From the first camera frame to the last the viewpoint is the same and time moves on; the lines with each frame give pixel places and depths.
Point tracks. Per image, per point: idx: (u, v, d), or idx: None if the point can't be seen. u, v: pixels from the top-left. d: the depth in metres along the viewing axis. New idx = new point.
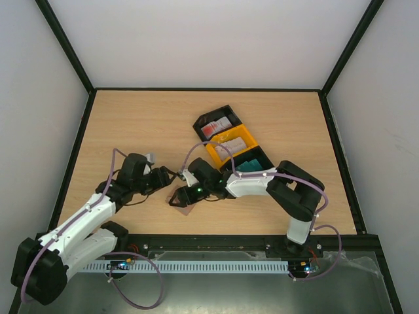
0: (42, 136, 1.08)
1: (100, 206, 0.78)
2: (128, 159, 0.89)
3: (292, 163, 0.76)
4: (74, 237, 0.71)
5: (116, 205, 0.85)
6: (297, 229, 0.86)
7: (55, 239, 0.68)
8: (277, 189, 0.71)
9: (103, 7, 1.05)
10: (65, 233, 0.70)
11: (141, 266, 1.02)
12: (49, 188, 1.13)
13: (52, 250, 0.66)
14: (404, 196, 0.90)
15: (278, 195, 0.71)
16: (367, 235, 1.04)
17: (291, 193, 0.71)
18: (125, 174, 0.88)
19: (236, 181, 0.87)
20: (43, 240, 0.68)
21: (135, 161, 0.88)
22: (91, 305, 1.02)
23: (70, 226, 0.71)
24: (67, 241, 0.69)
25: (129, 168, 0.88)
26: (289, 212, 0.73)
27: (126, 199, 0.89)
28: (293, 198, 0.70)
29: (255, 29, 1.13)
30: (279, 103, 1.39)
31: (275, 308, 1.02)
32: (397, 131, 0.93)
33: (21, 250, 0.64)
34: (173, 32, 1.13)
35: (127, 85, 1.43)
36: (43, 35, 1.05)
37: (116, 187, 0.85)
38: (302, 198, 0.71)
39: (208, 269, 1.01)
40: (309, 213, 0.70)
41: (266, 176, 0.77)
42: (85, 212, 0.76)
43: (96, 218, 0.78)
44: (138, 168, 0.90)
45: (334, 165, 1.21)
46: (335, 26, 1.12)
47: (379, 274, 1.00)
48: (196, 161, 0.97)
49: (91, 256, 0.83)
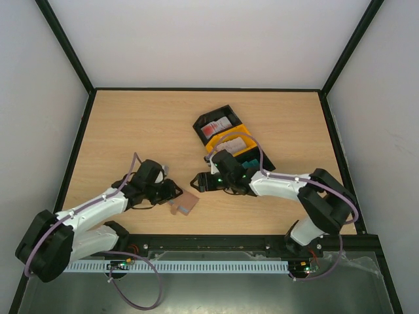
0: (43, 135, 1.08)
1: (114, 199, 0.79)
2: (145, 163, 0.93)
3: (327, 172, 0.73)
4: (88, 218, 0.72)
5: (127, 205, 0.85)
6: (308, 233, 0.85)
7: (71, 216, 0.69)
8: (311, 197, 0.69)
9: (103, 8, 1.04)
10: (81, 212, 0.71)
11: (141, 266, 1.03)
12: (49, 188, 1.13)
13: (66, 226, 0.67)
14: (404, 195, 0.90)
15: (310, 204, 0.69)
16: (368, 235, 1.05)
17: (323, 203, 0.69)
18: (140, 177, 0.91)
19: (260, 180, 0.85)
20: (59, 214, 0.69)
21: (152, 166, 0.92)
22: (91, 306, 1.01)
23: (86, 208, 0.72)
24: (81, 221, 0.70)
25: (145, 172, 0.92)
26: (315, 221, 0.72)
27: (137, 201, 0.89)
28: (325, 210, 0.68)
29: (255, 30, 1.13)
30: (279, 103, 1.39)
31: (275, 308, 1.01)
32: (398, 131, 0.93)
33: (38, 220, 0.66)
34: (173, 31, 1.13)
35: (127, 85, 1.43)
36: (44, 36, 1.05)
37: (129, 188, 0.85)
38: (332, 210, 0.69)
39: (208, 269, 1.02)
40: (336, 226, 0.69)
41: (299, 181, 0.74)
42: (100, 200, 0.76)
43: (109, 209, 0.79)
44: (153, 174, 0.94)
45: (334, 165, 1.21)
46: (335, 27, 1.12)
47: (379, 274, 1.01)
48: (222, 153, 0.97)
49: (93, 248, 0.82)
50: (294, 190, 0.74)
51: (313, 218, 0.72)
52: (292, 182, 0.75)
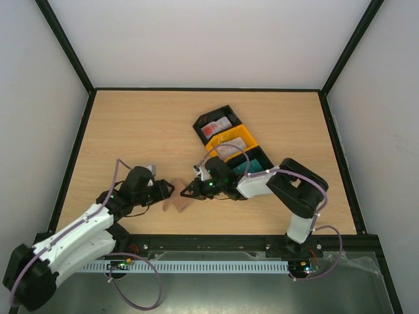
0: (42, 137, 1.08)
1: (97, 218, 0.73)
2: (133, 173, 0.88)
3: (294, 160, 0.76)
4: (67, 246, 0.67)
5: (114, 218, 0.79)
6: (298, 227, 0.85)
7: (48, 248, 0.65)
8: (276, 184, 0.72)
9: (103, 8, 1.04)
10: (59, 242, 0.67)
11: (141, 266, 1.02)
12: (49, 189, 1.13)
13: (43, 259, 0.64)
14: (404, 195, 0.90)
15: (277, 190, 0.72)
16: (367, 235, 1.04)
17: (289, 188, 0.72)
18: (128, 186, 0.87)
19: (245, 181, 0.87)
20: (37, 246, 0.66)
21: (141, 174, 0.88)
22: (92, 306, 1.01)
23: (65, 236, 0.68)
24: (59, 251, 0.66)
25: (133, 181, 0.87)
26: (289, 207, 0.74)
27: (123, 213, 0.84)
28: (293, 195, 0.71)
29: (255, 30, 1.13)
30: (279, 103, 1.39)
31: (275, 308, 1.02)
32: (398, 132, 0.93)
33: (14, 256, 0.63)
34: (173, 32, 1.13)
35: (127, 85, 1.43)
36: (44, 38, 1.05)
37: (117, 199, 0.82)
38: (302, 194, 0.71)
39: (208, 269, 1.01)
40: (308, 209, 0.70)
41: (269, 172, 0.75)
42: (81, 224, 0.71)
43: (95, 229, 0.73)
44: (142, 182, 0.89)
45: (334, 165, 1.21)
46: (336, 27, 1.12)
47: (379, 274, 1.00)
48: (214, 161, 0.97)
49: (88, 260, 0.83)
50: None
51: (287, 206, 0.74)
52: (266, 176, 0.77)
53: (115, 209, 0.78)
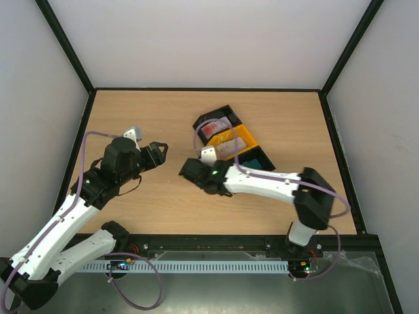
0: (42, 137, 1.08)
1: (73, 214, 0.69)
2: (109, 148, 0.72)
3: (315, 171, 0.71)
4: (44, 254, 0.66)
5: (99, 203, 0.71)
6: (303, 233, 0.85)
7: (25, 260, 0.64)
8: (305, 200, 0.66)
9: (103, 8, 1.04)
10: (36, 252, 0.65)
11: (140, 266, 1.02)
12: (49, 189, 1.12)
13: (21, 273, 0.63)
14: (404, 196, 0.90)
15: (305, 207, 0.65)
16: (368, 235, 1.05)
17: (315, 204, 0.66)
18: (108, 165, 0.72)
19: (240, 179, 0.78)
20: (14, 260, 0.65)
21: (119, 150, 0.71)
22: (92, 306, 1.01)
23: (40, 244, 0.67)
24: (36, 261, 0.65)
25: (111, 159, 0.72)
26: (306, 222, 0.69)
27: (109, 195, 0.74)
28: (318, 211, 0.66)
29: (255, 30, 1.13)
30: (279, 103, 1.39)
31: (275, 308, 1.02)
32: (398, 132, 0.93)
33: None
34: (172, 31, 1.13)
35: (127, 85, 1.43)
36: (43, 37, 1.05)
37: (96, 182, 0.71)
38: (323, 209, 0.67)
39: (208, 269, 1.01)
40: (325, 222, 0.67)
41: (290, 183, 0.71)
42: (57, 224, 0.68)
43: (74, 226, 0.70)
44: (125, 157, 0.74)
45: (334, 165, 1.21)
46: (336, 27, 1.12)
47: (379, 274, 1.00)
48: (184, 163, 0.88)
49: (86, 260, 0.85)
50: (286, 193, 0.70)
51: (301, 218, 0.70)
52: (281, 184, 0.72)
53: (95, 196, 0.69)
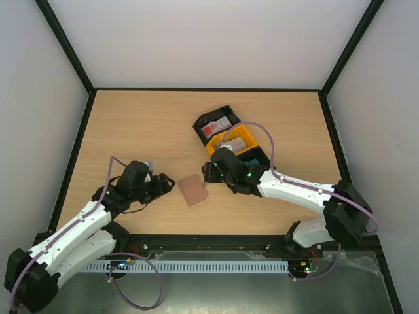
0: (43, 136, 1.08)
1: (93, 216, 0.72)
2: (129, 167, 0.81)
3: (351, 185, 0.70)
4: (64, 248, 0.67)
5: (112, 213, 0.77)
6: (311, 237, 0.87)
7: (45, 251, 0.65)
8: (337, 212, 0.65)
9: (103, 8, 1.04)
10: (55, 244, 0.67)
11: (140, 266, 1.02)
12: (50, 189, 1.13)
13: (40, 263, 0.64)
14: (404, 196, 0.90)
15: (336, 220, 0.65)
16: (368, 235, 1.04)
17: (347, 219, 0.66)
18: (124, 182, 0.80)
19: (272, 183, 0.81)
20: (33, 251, 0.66)
21: (137, 169, 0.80)
22: (93, 305, 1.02)
23: (61, 237, 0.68)
24: (56, 253, 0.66)
25: (129, 176, 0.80)
26: (334, 233, 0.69)
27: (123, 208, 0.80)
28: (348, 224, 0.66)
29: (255, 29, 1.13)
30: (279, 103, 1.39)
31: (275, 308, 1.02)
32: (399, 131, 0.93)
33: (12, 258, 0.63)
34: (172, 31, 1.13)
35: (127, 86, 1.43)
36: (44, 38, 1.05)
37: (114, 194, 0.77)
38: (353, 224, 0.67)
39: (208, 269, 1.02)
40: (355, 238, 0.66)
41: (322, 192, 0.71)
42: (78, 223, 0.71)
43: (92, 226, 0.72)
44: (140, 177, 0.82)
45: (335, 165, 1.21)
46: (336, 26, 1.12)
47: (379, 274, 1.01)
48: (221, 151, 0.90)
49: (88, 260, 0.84)
50: (318, 203, 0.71)
51: (329, 230, 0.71)
52: (314, 193, 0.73)
53: (114, 206, 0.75)
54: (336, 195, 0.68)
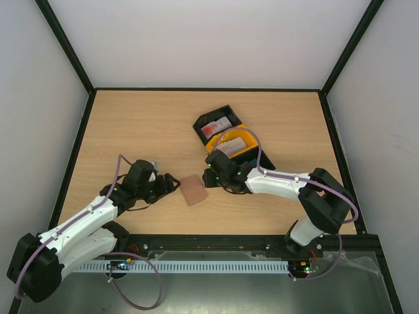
0: (44, 135, 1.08)
1: (102, 209, 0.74)
2: (134, 165, 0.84)
3: (328, 173, 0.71)
4: (72, 237, 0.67)
5: (118, 210, 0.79)
6: (308, 233, 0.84)
7: (55, 237, 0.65)
8: (311, 197, 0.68)
9: (103, 8, 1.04)
10: (65, 232, 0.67)
11: (141, 266, 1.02)
12: (50, 188, 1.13)
13: (50, 248, 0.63)
14: (404, 195, 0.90)
15: (311, 205, 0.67)
16: (367, 235, 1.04)
17: (323, 204, 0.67)
18: (131, 179, 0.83)
19: (258, 178, 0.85)
20: (43, 237, 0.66)
21: (143, 168, 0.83)
22: (92, 306, 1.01)
23: (70, 226, 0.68)
24: (65, 241, 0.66)
25: (135, 174, 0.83)
26: (315, 221, 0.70)
27: (128, 205, 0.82)
28: (325, 210, 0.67)
29: (255, 29, 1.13)
30: (279, 103, 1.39)
31: (275, 308, 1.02)
32: (399, 131, 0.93)
33: (21, 243, 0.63)
34: (173, 31, 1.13)
35: (128, 85, 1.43)
36: (44, 38, 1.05)
37: (121, 191, 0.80)
38: (332, 210, 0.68)
39: (208, 269, 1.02)
40: (334, 224, 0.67)
41: (298, 180, 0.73)
42: (86, 214, 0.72)
43: (99, 219, 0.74)
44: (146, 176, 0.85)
45: (334, 165, 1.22)
46: (335, 27, 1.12)
47: (379, 274, 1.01)
48: (215, 152, 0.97)
49: (90, 256, 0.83)
50: (295, 190, 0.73)
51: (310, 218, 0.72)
52: (292, 182, 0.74)
53: (120, 201, 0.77)
54: (311, 182, 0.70)
